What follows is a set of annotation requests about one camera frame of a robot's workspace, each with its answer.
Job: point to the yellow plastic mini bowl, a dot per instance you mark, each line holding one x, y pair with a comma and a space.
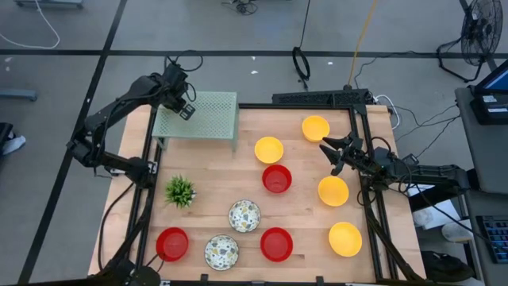
315, 128
345, 238
269, 149
333, 191

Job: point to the small black bracket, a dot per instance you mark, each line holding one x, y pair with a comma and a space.
204, 279
318, 280

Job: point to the green perforated metal shelf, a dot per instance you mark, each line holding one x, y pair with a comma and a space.
214, 115

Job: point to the black keyboard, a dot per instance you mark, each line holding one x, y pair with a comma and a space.
496, 238

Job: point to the grey keyboard desk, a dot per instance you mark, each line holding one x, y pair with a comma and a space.
473, 246

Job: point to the white paper sheet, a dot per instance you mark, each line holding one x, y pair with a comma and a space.
436, 210

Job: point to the black device with labels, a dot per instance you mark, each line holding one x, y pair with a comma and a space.
490, 109

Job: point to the white leaf-patterned mini bowl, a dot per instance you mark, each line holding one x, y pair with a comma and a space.
221, 252
244, 215

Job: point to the red plastic mini bowl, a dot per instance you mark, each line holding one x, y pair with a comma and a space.
277, 178
276, 244
172, 244

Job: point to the grey table foot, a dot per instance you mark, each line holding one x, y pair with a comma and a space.
18, 94

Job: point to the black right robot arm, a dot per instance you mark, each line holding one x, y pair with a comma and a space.
432, 172

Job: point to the black perforated metal box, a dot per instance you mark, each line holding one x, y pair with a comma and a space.
321, 97

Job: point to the black and white shoe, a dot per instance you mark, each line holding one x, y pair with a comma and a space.
12, 144

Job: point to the grey cart base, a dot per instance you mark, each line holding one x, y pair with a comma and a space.
47, 3

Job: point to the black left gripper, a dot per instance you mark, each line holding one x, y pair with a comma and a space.
176, 89

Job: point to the artificial plant in white pot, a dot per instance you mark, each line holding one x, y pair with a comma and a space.
179, 192

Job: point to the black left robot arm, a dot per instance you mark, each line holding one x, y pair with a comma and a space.
139, 89

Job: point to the black floor fan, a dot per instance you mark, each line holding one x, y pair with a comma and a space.
482, 28

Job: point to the monitor with blue screen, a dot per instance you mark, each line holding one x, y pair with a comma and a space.
496, 79

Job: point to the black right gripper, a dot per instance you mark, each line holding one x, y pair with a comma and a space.
355, 155

